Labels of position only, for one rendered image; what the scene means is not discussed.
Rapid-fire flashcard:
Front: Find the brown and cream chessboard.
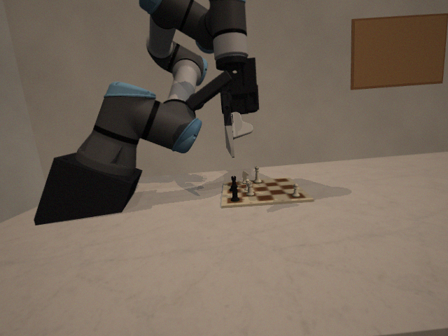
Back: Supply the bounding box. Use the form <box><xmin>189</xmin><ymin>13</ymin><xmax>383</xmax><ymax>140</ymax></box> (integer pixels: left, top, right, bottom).
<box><xmin>221</xmin><ymin>177</ymin><xmax>314</xmax><ymax>208</ymax></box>

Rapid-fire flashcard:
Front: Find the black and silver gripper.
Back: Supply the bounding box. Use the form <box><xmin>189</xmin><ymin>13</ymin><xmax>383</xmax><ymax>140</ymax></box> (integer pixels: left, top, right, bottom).
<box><xmin>216</xmin><ymin>55</ymin><xmax>259</xmax><ymax>158</ymax></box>

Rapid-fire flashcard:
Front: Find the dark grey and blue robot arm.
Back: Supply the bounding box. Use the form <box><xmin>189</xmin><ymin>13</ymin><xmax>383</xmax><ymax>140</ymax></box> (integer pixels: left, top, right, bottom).
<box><xmin>75</xmin><ymin>0</ymin><xmax>249</xmax><ymax>176</ymax></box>

